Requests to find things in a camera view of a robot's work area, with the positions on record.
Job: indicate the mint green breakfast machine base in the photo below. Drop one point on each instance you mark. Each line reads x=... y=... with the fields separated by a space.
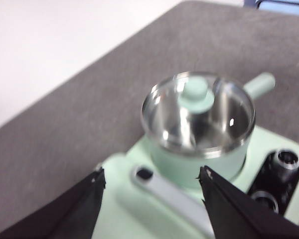
x=264 y=139

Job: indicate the mint green griddle cover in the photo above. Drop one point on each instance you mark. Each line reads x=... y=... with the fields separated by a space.
x=129 y=211

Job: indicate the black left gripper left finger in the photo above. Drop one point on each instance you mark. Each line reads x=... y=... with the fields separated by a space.
x=72 y=209

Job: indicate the silver control knob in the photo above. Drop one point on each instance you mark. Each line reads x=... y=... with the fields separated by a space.
x=264 y=201
x=289 y=159

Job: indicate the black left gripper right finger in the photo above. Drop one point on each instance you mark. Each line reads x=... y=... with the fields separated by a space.
x=239 y=214

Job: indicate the glass lid with green knob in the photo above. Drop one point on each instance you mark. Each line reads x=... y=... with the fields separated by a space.
x=196 y=94

